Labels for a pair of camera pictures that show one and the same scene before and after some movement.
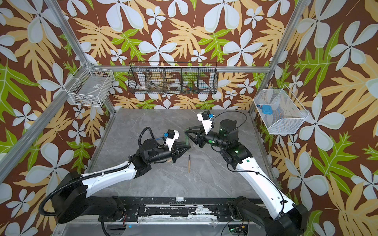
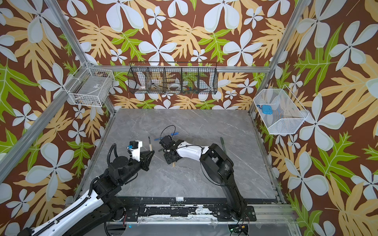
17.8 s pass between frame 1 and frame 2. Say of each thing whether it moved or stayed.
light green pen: moved
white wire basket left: stayed
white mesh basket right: stayed
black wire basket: stayed
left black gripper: moved
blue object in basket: stayed
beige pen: moved
